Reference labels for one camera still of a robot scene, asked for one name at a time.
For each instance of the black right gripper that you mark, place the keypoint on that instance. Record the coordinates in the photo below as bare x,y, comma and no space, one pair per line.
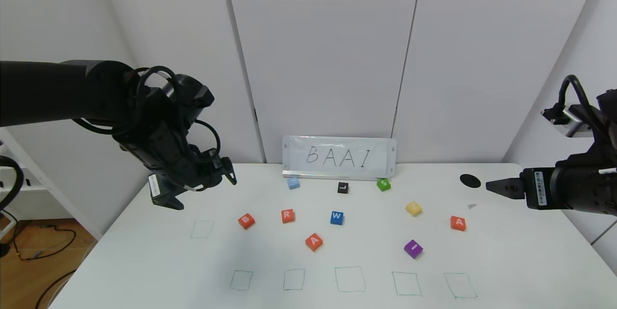
537,187

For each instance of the yellow letter block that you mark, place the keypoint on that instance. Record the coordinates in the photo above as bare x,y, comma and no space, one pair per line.
414,208

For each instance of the black L letter block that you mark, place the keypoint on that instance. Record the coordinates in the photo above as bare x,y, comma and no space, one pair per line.
342,188

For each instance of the black table grommet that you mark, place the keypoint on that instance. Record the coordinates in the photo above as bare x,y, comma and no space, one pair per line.
470,181

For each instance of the orange A letter block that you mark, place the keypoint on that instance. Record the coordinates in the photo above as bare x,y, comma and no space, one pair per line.
314,242
458,223

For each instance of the orange B letter block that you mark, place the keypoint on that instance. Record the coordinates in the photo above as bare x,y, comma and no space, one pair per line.
246,221

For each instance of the green S letter block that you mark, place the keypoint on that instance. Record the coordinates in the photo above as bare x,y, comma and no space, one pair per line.
383,185

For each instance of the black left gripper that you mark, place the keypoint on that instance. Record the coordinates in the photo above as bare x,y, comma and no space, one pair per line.
157,187

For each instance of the white BAAI sign board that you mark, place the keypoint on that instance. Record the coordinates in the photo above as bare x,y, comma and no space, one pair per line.
294,157

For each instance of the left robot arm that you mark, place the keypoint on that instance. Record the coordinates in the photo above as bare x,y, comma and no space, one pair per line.
48,92

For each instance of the orange R letter block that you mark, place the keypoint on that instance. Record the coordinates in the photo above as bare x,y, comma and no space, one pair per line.
288,216

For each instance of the purple I letter block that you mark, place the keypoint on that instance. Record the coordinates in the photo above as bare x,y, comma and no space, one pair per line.
413,248

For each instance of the white shelf unit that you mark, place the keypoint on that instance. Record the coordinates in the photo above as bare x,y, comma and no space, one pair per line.
33,193

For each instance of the light blue letter block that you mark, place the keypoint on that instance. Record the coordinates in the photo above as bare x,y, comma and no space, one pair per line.
293,183

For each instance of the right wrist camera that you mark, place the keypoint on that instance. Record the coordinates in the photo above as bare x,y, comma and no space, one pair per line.
571,123

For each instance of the blue W letter block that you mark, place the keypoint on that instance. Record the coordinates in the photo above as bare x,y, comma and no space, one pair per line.
337,218

